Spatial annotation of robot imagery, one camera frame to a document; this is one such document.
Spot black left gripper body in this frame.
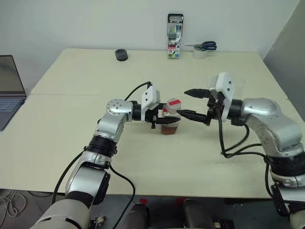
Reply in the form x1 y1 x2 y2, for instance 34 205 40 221
144 104 163 130

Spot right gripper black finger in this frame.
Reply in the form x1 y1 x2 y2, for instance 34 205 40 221
177 109 209 125
184 88 212 99

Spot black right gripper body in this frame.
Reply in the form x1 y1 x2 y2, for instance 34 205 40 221
206 88 226 126

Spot clear bottle with brown drink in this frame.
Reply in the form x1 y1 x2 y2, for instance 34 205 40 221
160 97 183 136

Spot white tape roll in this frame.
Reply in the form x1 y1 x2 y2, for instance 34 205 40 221
192 45 210 60

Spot marker pen pack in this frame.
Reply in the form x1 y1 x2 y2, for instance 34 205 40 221
166 13 184 59

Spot grey partition panel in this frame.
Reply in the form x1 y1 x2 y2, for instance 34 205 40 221
263 0 305 105

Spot dark rounded shape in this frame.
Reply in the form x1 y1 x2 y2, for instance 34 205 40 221
125 202 151 229
183 199 215 229

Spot grey laptop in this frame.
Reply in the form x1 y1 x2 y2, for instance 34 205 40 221
0 55 27 132

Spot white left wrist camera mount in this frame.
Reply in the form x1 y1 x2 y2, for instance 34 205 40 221
140 86 162 122

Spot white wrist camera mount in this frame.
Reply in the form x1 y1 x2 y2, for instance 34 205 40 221
209 71 235 120
140 86 162 122

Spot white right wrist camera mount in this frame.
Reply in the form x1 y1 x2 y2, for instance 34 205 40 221
209 71 235 120

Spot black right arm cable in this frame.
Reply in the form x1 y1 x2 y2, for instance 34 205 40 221
216 112 277 198

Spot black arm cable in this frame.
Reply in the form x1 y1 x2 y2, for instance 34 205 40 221
216 112 277 198
51 81 153 229

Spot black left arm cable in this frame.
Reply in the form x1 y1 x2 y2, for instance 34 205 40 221
51 81 153 229

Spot blue-handled scissors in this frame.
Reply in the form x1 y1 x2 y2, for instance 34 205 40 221
183 41 217 51

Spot black round rubber ring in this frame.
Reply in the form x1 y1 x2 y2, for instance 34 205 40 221
114 49 129 62

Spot white floor cable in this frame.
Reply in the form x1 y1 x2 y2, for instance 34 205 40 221
0 189 26 217

